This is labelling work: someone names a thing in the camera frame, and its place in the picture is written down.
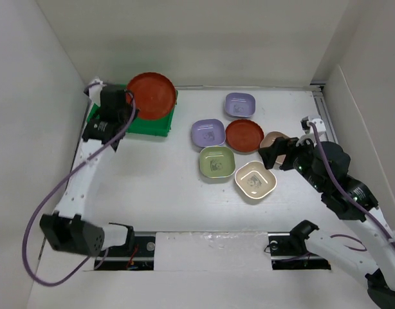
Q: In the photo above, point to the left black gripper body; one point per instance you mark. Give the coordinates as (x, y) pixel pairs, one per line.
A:
(127, 114)

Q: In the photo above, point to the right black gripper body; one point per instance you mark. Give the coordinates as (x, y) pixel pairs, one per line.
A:
(298, 156)

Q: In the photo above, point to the red round plate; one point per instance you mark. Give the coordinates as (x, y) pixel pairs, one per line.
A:
(155, 95)
(244, 135)

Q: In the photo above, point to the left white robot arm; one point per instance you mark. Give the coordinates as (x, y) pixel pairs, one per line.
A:
(70, 228)

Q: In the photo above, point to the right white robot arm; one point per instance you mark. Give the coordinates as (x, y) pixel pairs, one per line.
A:
(354, 204)

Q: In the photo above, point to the green plastic bin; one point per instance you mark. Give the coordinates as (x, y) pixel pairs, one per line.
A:
(160, 127)

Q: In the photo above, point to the pink square bowl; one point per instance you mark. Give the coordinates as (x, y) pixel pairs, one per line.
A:
(269, 140)

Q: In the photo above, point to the cream square bowl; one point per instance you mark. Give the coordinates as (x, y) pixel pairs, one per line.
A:
(255, 181)

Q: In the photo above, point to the purple square bowl far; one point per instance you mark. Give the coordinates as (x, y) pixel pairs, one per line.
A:
(240, 105)

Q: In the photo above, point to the purple square bowl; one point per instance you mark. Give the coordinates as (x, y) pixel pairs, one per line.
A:
(240, 105)
(208, 132)

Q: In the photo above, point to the green square bowl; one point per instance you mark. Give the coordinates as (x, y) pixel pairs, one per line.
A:
(217, 162)

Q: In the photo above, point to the purple square bowl near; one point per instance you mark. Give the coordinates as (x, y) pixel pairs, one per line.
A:
(208, 132)

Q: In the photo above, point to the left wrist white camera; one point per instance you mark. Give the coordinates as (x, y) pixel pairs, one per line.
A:
(94, 88)

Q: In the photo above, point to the wrist white camera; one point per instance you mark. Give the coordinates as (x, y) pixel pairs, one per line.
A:
(94, 88)
(313, 125)

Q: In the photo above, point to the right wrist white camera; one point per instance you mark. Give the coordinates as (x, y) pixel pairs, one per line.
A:
(313, 125)

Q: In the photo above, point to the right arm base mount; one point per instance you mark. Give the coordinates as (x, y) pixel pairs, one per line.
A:
(286, 254)

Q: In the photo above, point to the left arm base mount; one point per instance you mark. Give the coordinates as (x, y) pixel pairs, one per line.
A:
(138, 258)

